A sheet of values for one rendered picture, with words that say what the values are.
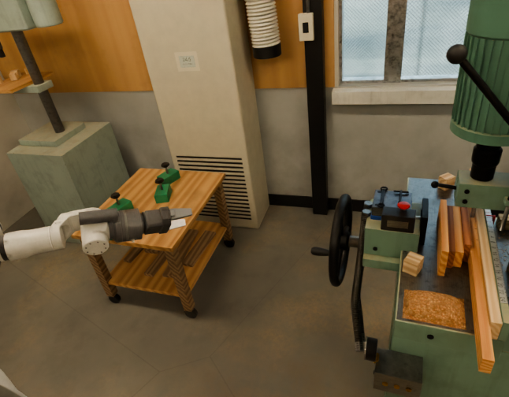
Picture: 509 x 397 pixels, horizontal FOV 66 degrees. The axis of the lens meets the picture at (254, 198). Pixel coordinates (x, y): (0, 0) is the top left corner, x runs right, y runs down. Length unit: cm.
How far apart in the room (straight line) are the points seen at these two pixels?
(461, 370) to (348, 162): 158
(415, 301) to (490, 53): 52
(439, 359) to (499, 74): 74
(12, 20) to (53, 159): 75
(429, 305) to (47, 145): 235
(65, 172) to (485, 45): 225
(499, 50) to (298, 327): 154
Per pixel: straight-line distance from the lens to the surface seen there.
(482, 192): 109
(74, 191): 268
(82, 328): 241
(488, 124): 96
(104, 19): 279
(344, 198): 119
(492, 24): 90
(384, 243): 110
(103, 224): 112
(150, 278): 222
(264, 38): 217
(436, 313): 95
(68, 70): 311
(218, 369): 198
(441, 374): 130
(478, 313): 95
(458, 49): 82
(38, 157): 270
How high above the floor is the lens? 163
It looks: 34 degrees down
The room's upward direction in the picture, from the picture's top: 9 degrees counter-clockwise
